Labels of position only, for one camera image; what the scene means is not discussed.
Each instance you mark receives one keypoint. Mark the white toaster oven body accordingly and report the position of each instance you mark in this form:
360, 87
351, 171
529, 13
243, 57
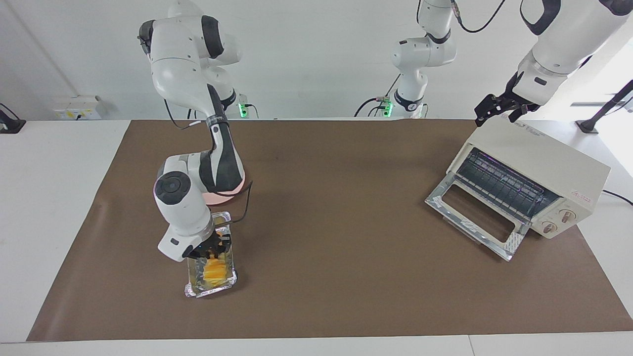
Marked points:
544, 158

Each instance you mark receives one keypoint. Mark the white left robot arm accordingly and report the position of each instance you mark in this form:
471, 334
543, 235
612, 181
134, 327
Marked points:
573, 29

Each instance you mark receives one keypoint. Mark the black clamp mount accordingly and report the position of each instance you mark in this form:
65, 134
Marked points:
10, 122

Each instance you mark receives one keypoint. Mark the large beige oven knob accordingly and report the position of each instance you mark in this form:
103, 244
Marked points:
567, 215

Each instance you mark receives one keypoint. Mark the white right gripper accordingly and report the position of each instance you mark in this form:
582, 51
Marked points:
178, 244

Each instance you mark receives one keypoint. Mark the glass oven door, foil frame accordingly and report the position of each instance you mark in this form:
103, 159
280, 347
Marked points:
445, 202

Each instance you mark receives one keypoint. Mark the small beige oven knob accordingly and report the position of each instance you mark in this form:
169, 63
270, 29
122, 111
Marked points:
549, 227

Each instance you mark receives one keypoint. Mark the aluminium foil tray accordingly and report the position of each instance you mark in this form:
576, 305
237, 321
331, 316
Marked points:
194, 284

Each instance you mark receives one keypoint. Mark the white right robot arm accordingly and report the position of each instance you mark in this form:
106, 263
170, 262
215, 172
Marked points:
183, 74

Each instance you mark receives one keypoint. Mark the brown table mat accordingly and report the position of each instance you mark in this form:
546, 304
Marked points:
346, 287

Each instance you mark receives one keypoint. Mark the yellow sliced bread loaf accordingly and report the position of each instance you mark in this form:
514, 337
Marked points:
216, 272

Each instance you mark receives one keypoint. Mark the black angled camera stand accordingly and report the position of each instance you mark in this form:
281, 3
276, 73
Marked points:
606, 109

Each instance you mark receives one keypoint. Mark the white wall socket box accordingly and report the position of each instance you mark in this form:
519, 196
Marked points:
76, 108

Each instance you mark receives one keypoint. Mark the pink round plate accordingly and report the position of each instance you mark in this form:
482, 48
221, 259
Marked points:
225, 199

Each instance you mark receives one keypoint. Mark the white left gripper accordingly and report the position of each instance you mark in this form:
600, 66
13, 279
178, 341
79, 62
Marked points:
539, 81

